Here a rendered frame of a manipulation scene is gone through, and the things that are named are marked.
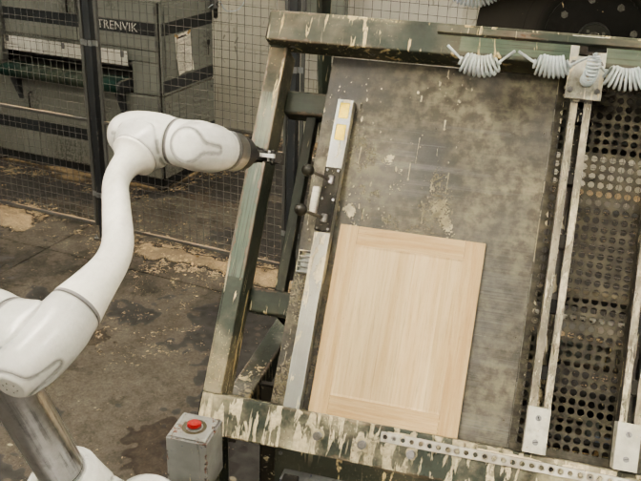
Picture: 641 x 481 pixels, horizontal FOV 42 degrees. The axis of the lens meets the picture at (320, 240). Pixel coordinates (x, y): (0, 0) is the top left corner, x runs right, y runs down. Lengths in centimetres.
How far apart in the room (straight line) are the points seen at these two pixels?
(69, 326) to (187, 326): 327
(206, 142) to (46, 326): 51
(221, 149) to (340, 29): 100
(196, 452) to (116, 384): 197
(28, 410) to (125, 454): 212
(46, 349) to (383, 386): 126
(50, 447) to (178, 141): 67
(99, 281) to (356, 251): 115
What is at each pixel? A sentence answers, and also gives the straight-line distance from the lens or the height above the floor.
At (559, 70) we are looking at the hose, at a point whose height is 185.
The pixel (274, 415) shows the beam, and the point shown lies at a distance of 251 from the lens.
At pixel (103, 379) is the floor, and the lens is 434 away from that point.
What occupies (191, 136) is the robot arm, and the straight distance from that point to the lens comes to 172.
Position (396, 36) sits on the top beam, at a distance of 261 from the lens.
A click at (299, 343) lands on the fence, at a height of 106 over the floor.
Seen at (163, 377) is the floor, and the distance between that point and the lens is 431.
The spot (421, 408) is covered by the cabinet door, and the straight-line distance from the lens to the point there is 247.
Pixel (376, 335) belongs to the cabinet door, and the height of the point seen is 110.
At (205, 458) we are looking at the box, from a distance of 236.
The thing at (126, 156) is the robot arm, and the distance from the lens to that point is 180.
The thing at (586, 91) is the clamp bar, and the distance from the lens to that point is 253.
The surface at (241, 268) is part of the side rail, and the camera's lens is 256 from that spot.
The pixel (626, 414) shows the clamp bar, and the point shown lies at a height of 104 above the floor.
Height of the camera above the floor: 235
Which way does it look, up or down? 24 degrees down
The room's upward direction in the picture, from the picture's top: 2 degrees clockwise
